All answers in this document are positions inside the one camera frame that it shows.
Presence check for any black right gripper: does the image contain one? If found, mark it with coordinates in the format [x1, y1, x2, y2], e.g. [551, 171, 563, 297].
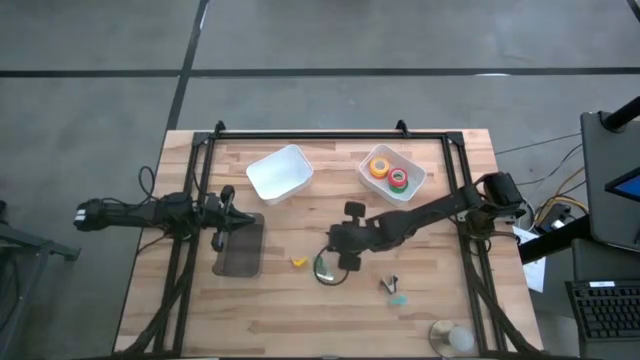
[328, 200, 376, 272]

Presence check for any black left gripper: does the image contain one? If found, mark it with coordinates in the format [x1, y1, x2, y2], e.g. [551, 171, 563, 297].
[198, 183, 257, 252]

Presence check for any silver binder clip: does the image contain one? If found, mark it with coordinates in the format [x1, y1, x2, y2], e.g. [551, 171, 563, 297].
[378, 273, 400, 295]

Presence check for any grey translucent plastic bin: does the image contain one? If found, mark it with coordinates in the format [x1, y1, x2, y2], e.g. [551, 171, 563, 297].
[211, 212, 266, 279]

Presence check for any white plastic bin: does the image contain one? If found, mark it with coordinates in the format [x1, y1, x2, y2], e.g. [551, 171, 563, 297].
[245, 143, 315, 207]
[357, 143, 428, 208]

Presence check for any white round bulb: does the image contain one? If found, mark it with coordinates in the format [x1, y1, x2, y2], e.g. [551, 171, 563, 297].
[447, 326, 476, 354]

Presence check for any white paper sheet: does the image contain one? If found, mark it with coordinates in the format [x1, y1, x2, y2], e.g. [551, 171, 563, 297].
[510, 224, 547, 295]

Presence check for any grey metal stand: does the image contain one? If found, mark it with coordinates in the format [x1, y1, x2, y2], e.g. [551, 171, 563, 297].
[0, 199, 81, 360]

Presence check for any black beam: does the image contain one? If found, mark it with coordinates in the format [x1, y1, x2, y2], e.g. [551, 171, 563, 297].
[517, 213, 592, 266]

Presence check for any black power adapter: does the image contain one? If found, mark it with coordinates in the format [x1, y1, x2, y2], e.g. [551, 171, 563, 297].
[543, 203, 574, 232]

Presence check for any grey cart panel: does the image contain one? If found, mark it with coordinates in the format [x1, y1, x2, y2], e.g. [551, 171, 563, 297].
[579, 110, 640, 254]

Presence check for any grey laptop black keyboard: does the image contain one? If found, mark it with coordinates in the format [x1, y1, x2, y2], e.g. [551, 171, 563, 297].
[564, 278, 640, 360]

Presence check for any blue lit screen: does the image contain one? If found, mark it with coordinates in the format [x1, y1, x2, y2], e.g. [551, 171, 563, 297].
[603, 167, 640, 204]

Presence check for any black pole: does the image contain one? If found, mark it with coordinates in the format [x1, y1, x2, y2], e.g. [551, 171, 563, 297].
[598, 95, 640, 133]

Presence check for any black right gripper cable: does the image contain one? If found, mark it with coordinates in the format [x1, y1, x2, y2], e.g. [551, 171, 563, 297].
[312, 244, 352, 287]

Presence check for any black aluminium frame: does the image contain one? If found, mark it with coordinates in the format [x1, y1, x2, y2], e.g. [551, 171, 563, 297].
[112, 119, 546, 360]

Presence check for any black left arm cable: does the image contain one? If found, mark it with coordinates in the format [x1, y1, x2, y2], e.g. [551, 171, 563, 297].
[134, 165, 157, 202]

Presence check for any thin grey cable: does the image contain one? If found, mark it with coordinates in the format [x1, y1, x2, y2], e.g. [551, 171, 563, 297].
[494, 131, 584, 156]

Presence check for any yellow cable bundle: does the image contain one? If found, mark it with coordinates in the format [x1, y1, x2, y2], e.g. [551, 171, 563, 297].
[532, 193, 591, 227]

